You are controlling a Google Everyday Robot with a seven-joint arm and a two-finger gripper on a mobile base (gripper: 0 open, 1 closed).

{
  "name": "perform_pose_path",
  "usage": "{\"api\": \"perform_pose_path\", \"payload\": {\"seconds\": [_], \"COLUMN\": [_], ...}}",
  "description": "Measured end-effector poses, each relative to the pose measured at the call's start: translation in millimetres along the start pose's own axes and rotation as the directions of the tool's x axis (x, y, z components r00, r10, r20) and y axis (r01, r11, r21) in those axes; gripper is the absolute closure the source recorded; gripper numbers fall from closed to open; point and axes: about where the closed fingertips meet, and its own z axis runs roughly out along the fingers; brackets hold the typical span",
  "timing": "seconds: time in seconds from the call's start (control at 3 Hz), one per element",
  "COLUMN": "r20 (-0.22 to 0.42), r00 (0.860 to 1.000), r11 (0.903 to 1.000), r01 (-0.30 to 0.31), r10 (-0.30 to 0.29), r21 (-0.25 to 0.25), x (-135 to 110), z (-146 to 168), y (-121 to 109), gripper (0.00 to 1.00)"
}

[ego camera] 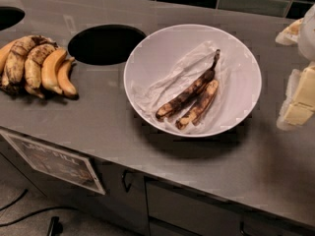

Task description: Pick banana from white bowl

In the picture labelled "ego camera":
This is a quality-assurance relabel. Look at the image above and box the small yellow banana right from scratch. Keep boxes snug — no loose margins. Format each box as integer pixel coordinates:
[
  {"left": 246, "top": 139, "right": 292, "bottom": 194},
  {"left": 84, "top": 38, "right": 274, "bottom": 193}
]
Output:
[{"left": 57, "top": 57, "right": 79, "bottom": 99}]

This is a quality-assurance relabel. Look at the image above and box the black floor cable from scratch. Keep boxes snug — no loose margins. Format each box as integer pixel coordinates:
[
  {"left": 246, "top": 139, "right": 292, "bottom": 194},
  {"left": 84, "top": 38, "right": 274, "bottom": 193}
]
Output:
[{"left": 0, "top": 206, "right": 78, "bottom": 228}]

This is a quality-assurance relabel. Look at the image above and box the yellow banana far left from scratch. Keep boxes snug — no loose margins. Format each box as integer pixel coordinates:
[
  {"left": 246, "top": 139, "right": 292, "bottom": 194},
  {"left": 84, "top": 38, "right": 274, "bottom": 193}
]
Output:
[{"left": 0, "top": 40, "right": 15, "bottom": 75}]

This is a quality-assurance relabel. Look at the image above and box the black cable upper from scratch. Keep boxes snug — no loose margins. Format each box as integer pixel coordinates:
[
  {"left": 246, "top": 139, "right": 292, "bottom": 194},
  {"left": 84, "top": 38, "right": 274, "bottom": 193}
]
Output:
[{"left": 0, "top": 188, "right": 30, "bottom": 212}]

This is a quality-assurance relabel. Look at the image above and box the spotted yellow-brown banana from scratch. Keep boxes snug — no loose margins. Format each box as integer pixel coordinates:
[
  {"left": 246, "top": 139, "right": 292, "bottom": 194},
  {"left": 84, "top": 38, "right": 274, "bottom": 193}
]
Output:
[{"left": 25, "top": 43, "right": 56, "bottom": 99}]

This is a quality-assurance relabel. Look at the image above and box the grey drawer front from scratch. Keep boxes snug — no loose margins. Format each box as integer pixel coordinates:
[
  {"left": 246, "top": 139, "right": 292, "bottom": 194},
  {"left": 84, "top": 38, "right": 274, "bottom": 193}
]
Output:
[{"left": 146, "top": 181, "right": 241, "bottom": 236}]

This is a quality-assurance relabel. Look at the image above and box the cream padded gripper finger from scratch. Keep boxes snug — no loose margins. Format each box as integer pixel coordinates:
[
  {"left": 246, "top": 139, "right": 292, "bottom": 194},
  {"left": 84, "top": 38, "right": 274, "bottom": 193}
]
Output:
[
  {"left": 277, "top": 62, "right": 315, "bottom": 131},
  {"left": 276, "top": 19, "right": 303, "bottom": 46}
]

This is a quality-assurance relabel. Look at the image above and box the white round bowl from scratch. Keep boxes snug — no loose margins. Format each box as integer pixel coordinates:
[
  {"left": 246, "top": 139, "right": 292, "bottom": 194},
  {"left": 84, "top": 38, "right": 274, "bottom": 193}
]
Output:
[{"left": 123, "top": 24, "right": 263, "bottom": 139}]

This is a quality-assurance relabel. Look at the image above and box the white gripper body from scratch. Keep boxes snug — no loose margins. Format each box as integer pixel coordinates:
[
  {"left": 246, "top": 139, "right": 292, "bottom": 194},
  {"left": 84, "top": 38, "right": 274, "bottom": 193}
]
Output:
[{"left": 298, "top": 4, "right": 315, "bottom": 61}]

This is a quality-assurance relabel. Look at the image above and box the spotted brown banana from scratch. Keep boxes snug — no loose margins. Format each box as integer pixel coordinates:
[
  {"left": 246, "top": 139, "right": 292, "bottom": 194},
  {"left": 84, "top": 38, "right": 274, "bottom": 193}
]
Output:
[{"left": 1, "top": 35, "right": 49, "bottom": 93}]

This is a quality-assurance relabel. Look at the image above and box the white paper liner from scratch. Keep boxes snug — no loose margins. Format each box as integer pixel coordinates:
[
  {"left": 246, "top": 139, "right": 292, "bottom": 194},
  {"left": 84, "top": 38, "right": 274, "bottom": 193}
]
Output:
[{"left": 132, "top": 40, "right": 250, "bottom": 136}]

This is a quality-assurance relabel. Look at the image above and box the framed landfill sign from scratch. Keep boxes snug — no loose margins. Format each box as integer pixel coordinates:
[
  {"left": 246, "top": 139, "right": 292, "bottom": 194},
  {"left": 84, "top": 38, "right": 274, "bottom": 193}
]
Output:
[{"left": 2, "top": 133, "right": 105, "bottom": 195}]

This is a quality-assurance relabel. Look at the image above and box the black cabinet handle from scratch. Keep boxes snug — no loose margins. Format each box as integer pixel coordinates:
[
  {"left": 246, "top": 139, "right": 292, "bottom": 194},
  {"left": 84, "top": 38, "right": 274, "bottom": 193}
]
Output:
[{"left": 121, "top": 169, "right": 133, "bottom": 193}]

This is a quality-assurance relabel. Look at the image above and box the blackened banana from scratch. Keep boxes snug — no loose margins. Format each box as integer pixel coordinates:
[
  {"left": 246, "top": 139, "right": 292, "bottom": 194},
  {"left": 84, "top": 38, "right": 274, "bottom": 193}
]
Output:
[
  {"left": 156, "top": 49, "right": 221, "bottom": 121},
  {"left": 175, "top": 80, "right": 219, "bottom": 130}
]

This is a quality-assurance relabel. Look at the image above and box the black object on floor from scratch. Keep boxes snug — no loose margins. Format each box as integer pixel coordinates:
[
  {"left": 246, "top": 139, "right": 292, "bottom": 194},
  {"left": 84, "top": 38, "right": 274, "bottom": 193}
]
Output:
[{"left": 46, "top": 216, "right": 63, "bottom": 236}]

